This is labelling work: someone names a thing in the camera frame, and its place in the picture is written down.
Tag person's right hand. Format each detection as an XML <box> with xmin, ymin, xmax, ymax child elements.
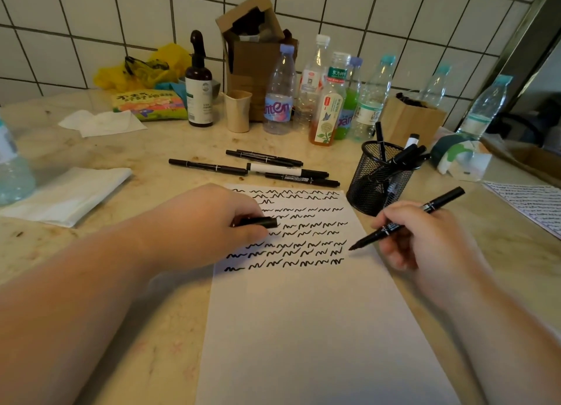
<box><xmin>372</xmin><ymin>201</ymin><xmax>492</xmax><ymax>307</ymax></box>

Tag person's left hand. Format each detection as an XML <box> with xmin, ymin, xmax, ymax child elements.
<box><xmin>146</xmin><ymin>183</ymin><xmax>279</xmax><ymax>275</ymax></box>

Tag black pen cap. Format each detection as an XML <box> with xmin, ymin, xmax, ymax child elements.
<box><xmin>232</xmin><ymin>216</ymin><xmax>279</xmax><ymax>229</ymax></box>

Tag black marker pen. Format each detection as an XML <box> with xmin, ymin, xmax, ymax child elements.
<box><xmin>348</xmin><ymin>187</ymin><xmax>465</xmax><ymax>252</ymax></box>
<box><xmin>169</xmin><ymin>158</ymin><xmax>249</xmax><ymax>176</ymax></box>
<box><xmin>265</xmin><ymin>173</ymin><xmax>341</xmax><ymax>188</ymax></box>
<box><xmin>389</xmin><ymin>144</ymin><xmax>427</xmax><ymax>168</ymax></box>
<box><xmin>401</xmin><ymin>153</ymin><xmax>433</xmax><ymax>170</ymax></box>
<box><xmin>237</xmin><ymin>149</ymin><xmax>304</xmax><ymax>168</ymax></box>
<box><xmin>226</xmin><ymin>149</ymin><xmax>291</xmax><ymax>166</ymax></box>

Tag person's left forearm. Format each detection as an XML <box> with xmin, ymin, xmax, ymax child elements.
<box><xmin>0</xmin><ymin>216</ymin><xmax>154</xmax><ymax>405</ymax></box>

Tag person's right forearm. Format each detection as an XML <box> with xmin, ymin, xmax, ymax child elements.
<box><xmin>438</xmin><ymin>262</ymin><xmax>561</xmax><ymax>405</ymax></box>

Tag black mesh pen holder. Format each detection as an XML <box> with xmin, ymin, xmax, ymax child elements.
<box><xmin>346</xmin><ymin>141</ymin><xmax>415</xmax><ymax>217</ymax></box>

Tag white-bodied marker pen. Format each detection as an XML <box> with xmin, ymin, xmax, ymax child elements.
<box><xmin>246</xmin><ymin>162</ymin><xmax>330</xmax><ymax>180</ymax></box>

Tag green and white tissue pack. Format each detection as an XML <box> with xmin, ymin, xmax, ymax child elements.
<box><xmin>431</xmin><ymin>133</ymin><xmax>493</xmax><ymax>183</ymax></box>

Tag brown paper box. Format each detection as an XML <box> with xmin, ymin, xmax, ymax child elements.
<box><xmin>380</xmin><ymin>92</ymin><xmax>448</xmax><ymax>149</ymax></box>

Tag white paper sheet with scribbles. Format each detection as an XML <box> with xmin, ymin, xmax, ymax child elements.
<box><xmin>195</xmin><ymin>183</ymin><xmax>462</xmax><ymax>405</ymax></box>

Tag green drink bottle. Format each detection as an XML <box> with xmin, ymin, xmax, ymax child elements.
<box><xmin>335</xmin><ymin>57</ymin><xmax>364</xmax><ymax>140</ymax></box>

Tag beige cup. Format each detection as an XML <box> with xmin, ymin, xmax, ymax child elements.
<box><xmin>224</xmin><ymin>90</ymin><xmax>253</xmax><ymax>134</ymax></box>

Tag clear bottle with teal cap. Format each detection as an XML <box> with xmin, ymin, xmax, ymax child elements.
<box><xmin>420</xmin><ymin>64</ymin><xmax>452</xmax><ymax>108</ymax></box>
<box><xmin>351</xmin><ymin>55</ymin><xmax>397</xmax><ymax>142</ymax></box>
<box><xmin>456</xmin><ymin>75</ymin><xmax>514</xmax><ymax>141</ymax></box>

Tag clear bottle with blue label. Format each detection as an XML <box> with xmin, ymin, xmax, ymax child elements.
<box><xmin>263</xmin><ymin>44</ymin><xmax>298</xmax><ymax>136</ymax></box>

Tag paper sheet with handwriting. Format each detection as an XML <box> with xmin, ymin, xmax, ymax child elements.
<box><xmin>482</xmin><ymin>181</ymin><xmax>561</xmax><ymax>240</ymax></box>

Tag brown spray bottle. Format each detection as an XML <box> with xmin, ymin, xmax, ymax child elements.
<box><xmin>184</xmin><ymin>30</ymin><xmax>214</xmax><ymax>128</ymax></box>

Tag clear bottle with white cap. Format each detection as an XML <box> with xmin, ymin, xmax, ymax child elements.
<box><xmin>297</xmin><ymin>35</ymin><xmax>332</xmax><ymax>132</ymax></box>

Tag flat cardboard box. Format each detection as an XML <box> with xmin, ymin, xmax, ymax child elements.
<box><xmin>481</xmin><ymin>132</ymin><xmax>561</xmax><ymax>188</ymax></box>

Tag teal plastic bag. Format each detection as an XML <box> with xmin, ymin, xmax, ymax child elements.
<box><xmin>154</xmin><ymin>80</ymin><xmax>188</xmax><ymax>108</ymax></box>

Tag colourful snack packet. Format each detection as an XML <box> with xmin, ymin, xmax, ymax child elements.
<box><xmin>110</xmin><ymin>89</ymin><xmax>189</xmax><ymax>122</ymax></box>

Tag open cardboard box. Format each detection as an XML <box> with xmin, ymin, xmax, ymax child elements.
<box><xmin>215</xmin><ymin>0</ymin><xmax>299</xmax><ymax>123</ymax></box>

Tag black chair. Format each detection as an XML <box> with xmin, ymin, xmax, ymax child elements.
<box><xmin>493</xmin><ymin>98</ymin><xmax>561</xmax><ymax>149</ymax></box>

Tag crumpled white tissue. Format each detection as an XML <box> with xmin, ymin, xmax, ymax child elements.
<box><xmin>58</xmin><ymin>109</ymin><xmax>148</xmax><ymax>138</ymax></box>

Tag folded white tissue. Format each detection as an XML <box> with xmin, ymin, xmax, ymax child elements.
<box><xmin>0</xmin><ymin>167</ymin><xmax>133</xmax><ymax>229</ymax></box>

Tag yellow plastic bag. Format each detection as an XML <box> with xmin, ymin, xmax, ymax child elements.
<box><xmin>93</xmin><ymin>43</ymin><xmax>193</xmax><ymax>92</ymax></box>

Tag clear water bottle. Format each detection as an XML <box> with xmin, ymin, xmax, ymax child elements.
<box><xmin>0</xmin><ymin>119</ymin><xmax>37</xmax><ymax>207</ymax></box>

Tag metal door frame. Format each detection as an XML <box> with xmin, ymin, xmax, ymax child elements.
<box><xmin>481</xmin><ymin>0</ymin><xmax>561</xmax><ymax>117</ymax></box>

